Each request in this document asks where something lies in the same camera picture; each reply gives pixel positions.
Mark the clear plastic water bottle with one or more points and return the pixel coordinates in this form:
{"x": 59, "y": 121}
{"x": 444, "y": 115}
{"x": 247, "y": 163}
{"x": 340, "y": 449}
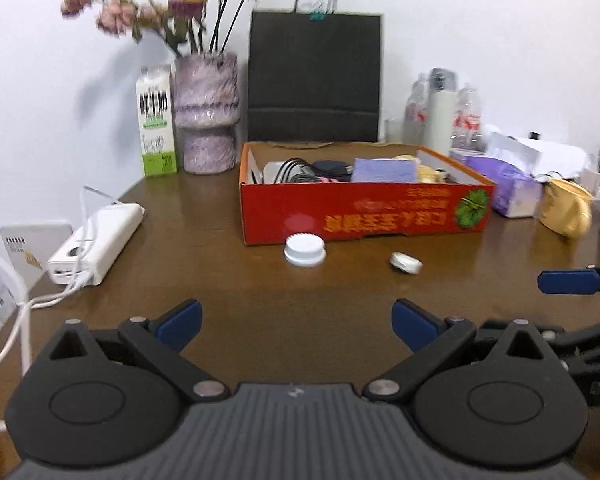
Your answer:
{"x": 415, "y": 120}
{"x": 467, "y": 125}

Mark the green white milk carton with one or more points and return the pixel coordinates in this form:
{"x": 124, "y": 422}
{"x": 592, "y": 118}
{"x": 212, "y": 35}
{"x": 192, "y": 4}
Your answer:
{"x": 155, "y": 125}

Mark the white plug charger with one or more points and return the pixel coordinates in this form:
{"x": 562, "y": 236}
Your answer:
{"x": 592, "y": 180}

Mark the wooden desktop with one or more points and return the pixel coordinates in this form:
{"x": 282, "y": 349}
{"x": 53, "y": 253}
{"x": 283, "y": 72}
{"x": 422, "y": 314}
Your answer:
{"x": 290, "y": 300}

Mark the yellow white plush toy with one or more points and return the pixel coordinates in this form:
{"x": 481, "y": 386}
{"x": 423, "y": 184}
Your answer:
{"x": 427, "y": 175}

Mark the red cardboard box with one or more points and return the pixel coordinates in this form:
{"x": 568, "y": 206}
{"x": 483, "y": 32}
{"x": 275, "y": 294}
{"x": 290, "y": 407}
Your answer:
{"x": 280, "y": 215}

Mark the black paper bag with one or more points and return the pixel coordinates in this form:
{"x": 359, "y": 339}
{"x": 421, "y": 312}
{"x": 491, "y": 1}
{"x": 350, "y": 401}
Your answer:
{"x": 315, "y": 70}

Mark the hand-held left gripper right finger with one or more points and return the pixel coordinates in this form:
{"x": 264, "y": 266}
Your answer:
{"x": 415, "y": 327}

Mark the dried pink flowers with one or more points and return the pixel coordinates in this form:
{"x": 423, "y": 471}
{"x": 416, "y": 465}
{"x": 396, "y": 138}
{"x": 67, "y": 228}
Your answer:
{"x": 115, "y": 15}

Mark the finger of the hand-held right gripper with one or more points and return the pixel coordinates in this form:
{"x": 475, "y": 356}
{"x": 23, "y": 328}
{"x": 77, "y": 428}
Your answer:
{"x": 570, "y": 281}
{"x": 595, "y": 337}

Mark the white wall outlet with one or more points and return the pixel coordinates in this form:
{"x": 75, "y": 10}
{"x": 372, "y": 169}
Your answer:
{"x": 25, "y": 237}

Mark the clear glass cup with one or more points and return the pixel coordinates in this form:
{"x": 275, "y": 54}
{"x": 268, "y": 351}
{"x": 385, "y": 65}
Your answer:
{"x": 394, "y": 132}

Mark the white ribbed bottle cap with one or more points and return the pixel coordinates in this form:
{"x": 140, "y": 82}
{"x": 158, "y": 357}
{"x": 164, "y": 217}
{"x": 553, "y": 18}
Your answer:
{"x": 305, "y": 250}

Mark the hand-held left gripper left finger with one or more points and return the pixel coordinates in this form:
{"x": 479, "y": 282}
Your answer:
{"x": 180, "y": 322}

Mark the purple tissue pack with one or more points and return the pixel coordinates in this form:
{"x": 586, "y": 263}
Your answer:
{"x": 510, "y": 190}

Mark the yellow mug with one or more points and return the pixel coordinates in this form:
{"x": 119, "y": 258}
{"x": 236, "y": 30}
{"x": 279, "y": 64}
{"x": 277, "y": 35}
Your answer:
{"x": 565, "y": 210}

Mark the white power bank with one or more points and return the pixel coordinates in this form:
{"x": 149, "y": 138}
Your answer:
{"x": 100, "y": 240}

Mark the white thermos bottle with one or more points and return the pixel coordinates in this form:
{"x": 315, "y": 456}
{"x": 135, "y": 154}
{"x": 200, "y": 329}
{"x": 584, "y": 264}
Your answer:
{"x": 440, "y": 120}

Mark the small silver white cap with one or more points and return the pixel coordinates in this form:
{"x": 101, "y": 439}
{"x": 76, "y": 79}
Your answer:
{"x": 406, "y": 263}

